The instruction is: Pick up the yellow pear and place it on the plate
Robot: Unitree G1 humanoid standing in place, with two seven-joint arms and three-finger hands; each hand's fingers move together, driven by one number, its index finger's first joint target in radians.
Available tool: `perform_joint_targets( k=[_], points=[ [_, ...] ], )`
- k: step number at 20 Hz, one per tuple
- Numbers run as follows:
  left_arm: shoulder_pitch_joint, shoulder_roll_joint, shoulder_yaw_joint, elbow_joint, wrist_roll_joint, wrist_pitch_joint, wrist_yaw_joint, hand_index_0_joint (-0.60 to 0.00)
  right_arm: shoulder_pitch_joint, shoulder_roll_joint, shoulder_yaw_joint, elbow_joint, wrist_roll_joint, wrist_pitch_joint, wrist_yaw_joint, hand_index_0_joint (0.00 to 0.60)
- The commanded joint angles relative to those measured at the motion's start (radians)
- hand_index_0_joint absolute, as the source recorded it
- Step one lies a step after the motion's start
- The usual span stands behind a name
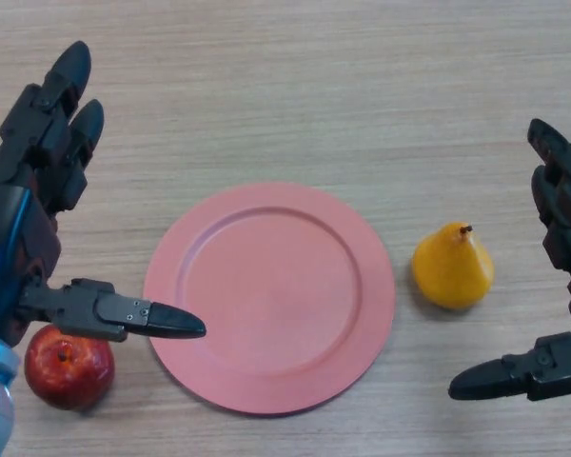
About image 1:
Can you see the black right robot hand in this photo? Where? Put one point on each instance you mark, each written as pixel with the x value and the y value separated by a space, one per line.
pixel 568 224

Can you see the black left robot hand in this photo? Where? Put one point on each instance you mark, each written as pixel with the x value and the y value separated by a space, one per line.
pixel 24 233

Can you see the yellow pear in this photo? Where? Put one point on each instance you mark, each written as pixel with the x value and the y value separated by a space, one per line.
pixel 452 266

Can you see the pink round plate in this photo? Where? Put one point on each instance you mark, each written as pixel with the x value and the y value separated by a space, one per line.
pixel 271 304

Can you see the red apple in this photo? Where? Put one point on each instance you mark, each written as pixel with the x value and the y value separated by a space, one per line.
pixel 66 376

